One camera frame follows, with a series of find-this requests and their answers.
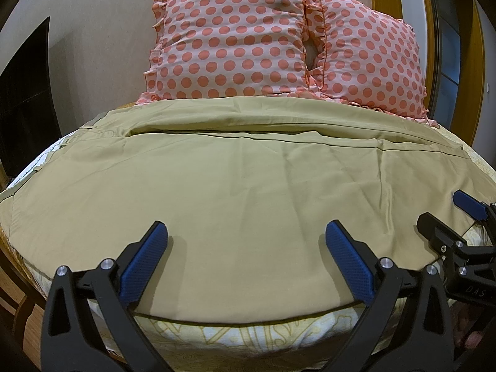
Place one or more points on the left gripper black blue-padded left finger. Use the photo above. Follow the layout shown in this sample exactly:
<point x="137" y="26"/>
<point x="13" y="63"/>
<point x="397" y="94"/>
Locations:
<point x="70" y="340"/>

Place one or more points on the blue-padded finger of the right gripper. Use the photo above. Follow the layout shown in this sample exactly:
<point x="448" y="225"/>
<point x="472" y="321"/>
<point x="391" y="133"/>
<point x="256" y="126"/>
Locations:
<point x="472" y="207"/>

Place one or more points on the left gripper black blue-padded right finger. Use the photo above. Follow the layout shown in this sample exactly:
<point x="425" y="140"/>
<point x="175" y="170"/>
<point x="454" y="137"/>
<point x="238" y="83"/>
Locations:
<point x="406" y="325"/>

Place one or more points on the beige khaki pants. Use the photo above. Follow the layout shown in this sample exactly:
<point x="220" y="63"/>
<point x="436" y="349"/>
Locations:
<point x="232" y="209"/>

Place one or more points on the yellow patterned bedsheet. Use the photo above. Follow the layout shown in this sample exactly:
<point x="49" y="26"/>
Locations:
<point x="240" y="340"/>

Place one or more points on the pink polka dot pillow right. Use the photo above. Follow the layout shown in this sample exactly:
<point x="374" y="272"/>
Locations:
<point x="365" y="58"/>

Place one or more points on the pink polka dot pillow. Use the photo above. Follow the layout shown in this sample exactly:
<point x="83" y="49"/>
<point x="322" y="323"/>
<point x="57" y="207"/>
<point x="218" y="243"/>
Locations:
<point x="229" y="48"/>
<point x="365" y="58"/>

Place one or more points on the dark television screen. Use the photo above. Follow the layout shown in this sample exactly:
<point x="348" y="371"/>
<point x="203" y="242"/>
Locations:
<point x="28" y="119"/>

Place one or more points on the pink polka dot pillow left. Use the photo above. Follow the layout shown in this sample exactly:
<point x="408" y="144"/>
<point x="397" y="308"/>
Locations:
<point x="229" y="48"/>

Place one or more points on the wooden door frame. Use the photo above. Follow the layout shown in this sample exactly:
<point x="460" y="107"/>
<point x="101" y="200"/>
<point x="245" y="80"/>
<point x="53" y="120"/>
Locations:
<point x="450" y="34"/>

